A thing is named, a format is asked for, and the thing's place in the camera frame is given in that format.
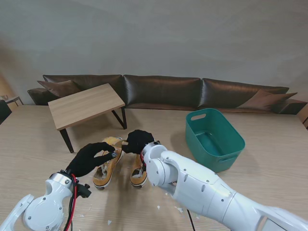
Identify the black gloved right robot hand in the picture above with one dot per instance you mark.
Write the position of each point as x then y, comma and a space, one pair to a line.
138, 142

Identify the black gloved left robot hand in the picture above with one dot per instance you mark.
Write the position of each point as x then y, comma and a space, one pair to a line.
84, 161

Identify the yellow canvas sneaker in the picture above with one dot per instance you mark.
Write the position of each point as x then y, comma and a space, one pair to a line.
109, 172
138, 181

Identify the wooden shoe brush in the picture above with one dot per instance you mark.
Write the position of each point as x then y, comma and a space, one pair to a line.
109, 140

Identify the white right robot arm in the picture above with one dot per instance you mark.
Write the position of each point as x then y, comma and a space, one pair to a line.
192, 183

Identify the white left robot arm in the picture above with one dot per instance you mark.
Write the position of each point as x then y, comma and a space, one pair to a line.
41, 211

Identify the small wooden black-legged bench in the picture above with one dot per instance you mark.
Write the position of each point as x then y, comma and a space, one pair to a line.
84, 106

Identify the dark brown leather sofa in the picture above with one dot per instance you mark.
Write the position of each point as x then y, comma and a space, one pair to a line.
163, 91

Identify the brown sofa cushion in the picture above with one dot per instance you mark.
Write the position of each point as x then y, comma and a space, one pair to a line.
264, 99
57, 87

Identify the green plastic basket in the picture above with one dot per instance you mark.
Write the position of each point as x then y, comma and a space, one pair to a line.
216, 144

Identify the small wooden side table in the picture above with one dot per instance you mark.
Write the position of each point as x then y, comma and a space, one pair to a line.
14, 99

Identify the light wooden cabinet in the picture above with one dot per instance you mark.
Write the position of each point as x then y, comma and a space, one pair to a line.
303, 116

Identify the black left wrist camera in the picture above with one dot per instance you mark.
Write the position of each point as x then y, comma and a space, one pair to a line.
83, 191

